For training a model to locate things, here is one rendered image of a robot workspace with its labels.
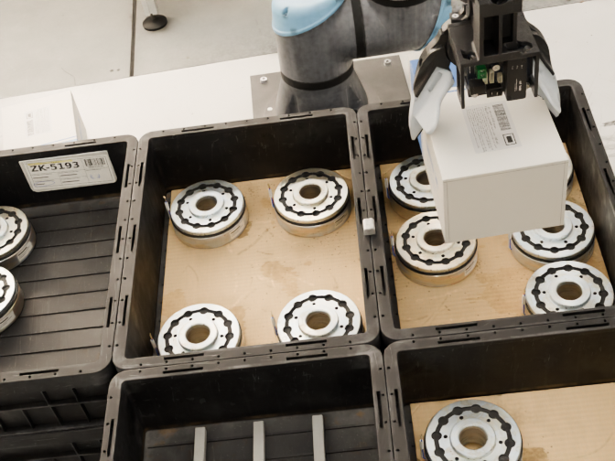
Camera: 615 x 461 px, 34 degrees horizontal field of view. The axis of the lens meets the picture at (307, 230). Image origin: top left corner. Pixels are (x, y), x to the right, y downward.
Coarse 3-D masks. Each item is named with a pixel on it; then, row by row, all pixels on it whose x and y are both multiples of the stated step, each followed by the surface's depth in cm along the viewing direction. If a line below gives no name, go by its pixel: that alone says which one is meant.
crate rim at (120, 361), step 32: (192, 128) 136; (224, 128) 135; (352, 128) 132; (352, 160) 127; (128, 224) 125; (128, 256) 121; (128, 288) 118; (128, 320) 114; (192, 352) 110; (224, 352) 109; (256, 352) 109
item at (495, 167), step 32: (416, 64) 106; (448, 96) 102; (480, 96) 101; (448, 128) 98; (480, 128) 98; (512, 128) 97; (544, 128) 97; (448, 160) 95; (480, 160) 95; (512, 160) 94; (544, 160) 94; (448, 192) 95; (480, 192) 95; (512, 192) 96; (544, 192) 96; (448, 224) 98; (480, 224) 99; (512, 224) 99; (544, 224) 99
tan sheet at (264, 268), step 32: (256, 192) 140; (352, 192) 138; (256, 224) 136; (352, 224) 134; (192, 256) 133; (224, 256) 133; (256, 256) 132; (288, 256) 131; (320, 256) 130; (352, 256) 130; (192, 288) 130; (224, 288) 129; (256, 288) 128; (288, 288) 127; (320, 288) 127; (352, 288) 126; (256, 320) 125
